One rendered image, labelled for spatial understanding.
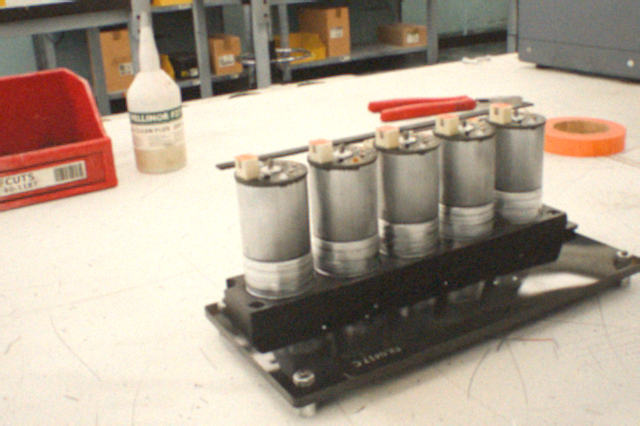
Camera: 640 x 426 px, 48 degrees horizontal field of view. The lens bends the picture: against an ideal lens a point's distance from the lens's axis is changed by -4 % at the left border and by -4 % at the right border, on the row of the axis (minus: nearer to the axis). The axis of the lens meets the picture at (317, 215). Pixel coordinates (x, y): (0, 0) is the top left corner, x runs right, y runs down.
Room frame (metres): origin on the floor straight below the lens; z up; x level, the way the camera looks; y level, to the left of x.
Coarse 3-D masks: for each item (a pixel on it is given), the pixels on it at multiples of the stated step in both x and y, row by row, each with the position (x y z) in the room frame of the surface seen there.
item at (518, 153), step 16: (496, 128) 0.29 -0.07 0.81; (528, 128) 0.28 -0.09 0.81; (544, 128) 0.29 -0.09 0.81; (496, 144) 0.29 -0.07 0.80; (512, 144) 0.28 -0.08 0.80; (528, 144) 0.28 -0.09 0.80; (496, 160) 0.29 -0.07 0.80; (512, 160) 0.28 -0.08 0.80; (528, 160) 0.28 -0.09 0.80; (496, 176) 0.29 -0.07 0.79; (512, 176) 0.28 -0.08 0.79; (528, 176) 0.28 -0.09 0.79; (496, 192) 0.29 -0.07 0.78; (512, 192) 0.28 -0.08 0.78; (528, 192) 0.28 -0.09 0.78; (496, 208) 0.29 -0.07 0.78; (512, 208) 0.28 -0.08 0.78; (528, 208) 0.28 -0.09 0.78
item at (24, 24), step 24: (24, 0) 2.62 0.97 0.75; (48, 0) 2.53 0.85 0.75; (72, 0) 2.42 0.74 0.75; (96, 0) 2.45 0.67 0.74; (120, 0) 2.49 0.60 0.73; (0, 24) 2.34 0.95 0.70; (24, 24) 2.37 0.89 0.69; (48, 24) 2.41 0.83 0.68; (72, 24) 2.44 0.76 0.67; (96, 24) 2.48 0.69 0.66; (96, 48) 3.07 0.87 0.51; (96, 72) 3.06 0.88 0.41
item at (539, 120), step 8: (512, 112) 0.30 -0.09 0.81; (520, 112) 0.30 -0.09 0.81; (528, 112) 0.30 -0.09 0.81; (488, 120) 0.29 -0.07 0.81; (520, 120) 0.29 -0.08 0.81; (528, 120) 0.29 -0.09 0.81; (536, 120) 0.29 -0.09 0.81; (544, 120) 0.29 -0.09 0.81; (512, 128) 0.28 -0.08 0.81; (520, 128) 0.28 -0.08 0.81
